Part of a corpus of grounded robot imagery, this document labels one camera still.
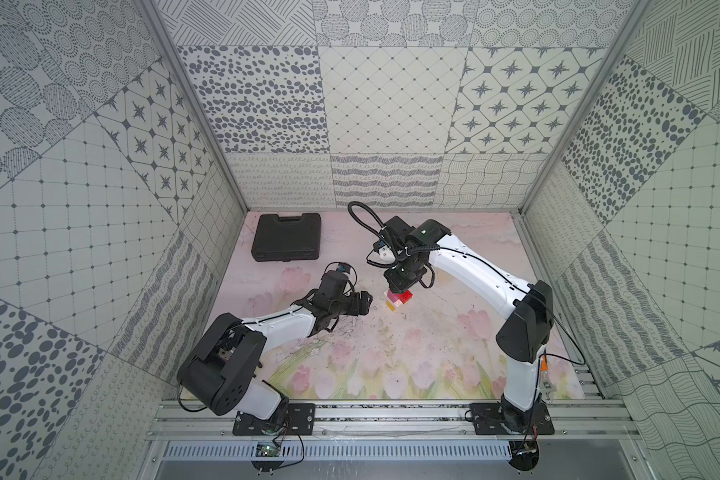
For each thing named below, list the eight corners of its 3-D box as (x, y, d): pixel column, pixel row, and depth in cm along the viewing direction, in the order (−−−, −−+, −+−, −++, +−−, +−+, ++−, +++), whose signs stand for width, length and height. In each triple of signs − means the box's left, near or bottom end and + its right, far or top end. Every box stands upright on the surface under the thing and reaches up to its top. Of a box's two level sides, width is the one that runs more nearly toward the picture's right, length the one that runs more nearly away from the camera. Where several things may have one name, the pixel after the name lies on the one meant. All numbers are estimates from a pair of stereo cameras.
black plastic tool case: (251, 263, 107) (245, 253, 102) (264, 222, 120) (260, 212, 115) (318, 264, 107) (316, 254, 102) (324, 223, 120) (322, 212, 115)
